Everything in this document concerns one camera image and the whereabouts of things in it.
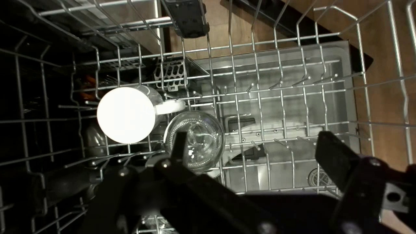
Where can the grey dishwasher door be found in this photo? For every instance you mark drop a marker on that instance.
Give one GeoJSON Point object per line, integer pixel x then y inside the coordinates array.
{"type": "Point", "coordinates": [302, 108]}

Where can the clear glass cup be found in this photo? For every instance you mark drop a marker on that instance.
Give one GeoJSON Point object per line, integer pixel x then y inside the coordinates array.
{"type": "Point", "coordinates": [198, 138]}

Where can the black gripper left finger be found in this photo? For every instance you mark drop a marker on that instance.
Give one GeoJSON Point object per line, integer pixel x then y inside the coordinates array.
{"type": "Point", "coordinates": [130, 203]}

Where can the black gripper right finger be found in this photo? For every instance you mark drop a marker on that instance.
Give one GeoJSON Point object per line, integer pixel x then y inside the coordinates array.
{"type": "Point", "coordinates": [371, 195]}

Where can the grey cutlery basket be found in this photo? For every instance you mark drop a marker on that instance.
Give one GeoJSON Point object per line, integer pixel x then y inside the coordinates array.
{"type": "Point", "coordinates": [170, 76]}

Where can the dark round glass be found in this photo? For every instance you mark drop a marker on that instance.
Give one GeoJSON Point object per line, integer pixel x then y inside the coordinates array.
{"type": "Point", "coordinates": [94, 140]}

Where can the black rack rail cap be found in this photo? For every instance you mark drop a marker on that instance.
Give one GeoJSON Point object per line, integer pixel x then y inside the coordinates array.
{"type": "Point", "coordinates": [187, 17]}

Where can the white ceramic cup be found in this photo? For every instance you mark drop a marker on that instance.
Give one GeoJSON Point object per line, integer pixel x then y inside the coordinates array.
{"type": "Point", "coordinates": [124, 114]}

